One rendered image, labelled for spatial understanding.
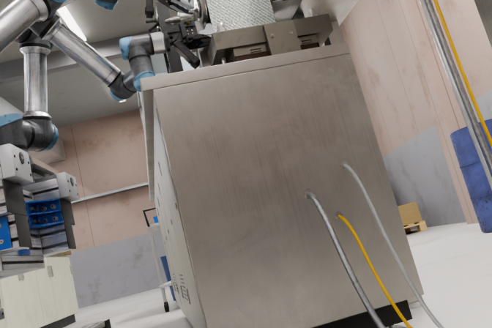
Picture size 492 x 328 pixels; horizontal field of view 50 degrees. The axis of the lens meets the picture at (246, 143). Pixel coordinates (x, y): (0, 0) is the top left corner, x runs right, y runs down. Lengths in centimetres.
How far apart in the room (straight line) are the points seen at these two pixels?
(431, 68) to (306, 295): 531
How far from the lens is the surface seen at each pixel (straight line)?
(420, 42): 673
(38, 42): 229
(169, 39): 191
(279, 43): 173
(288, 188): 156
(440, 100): 657
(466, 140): 468
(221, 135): 155
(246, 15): 199
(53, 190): 201
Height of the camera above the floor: 35
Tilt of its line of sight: 11 degrees up
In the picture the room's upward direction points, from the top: 14 degrees counter-clockwise
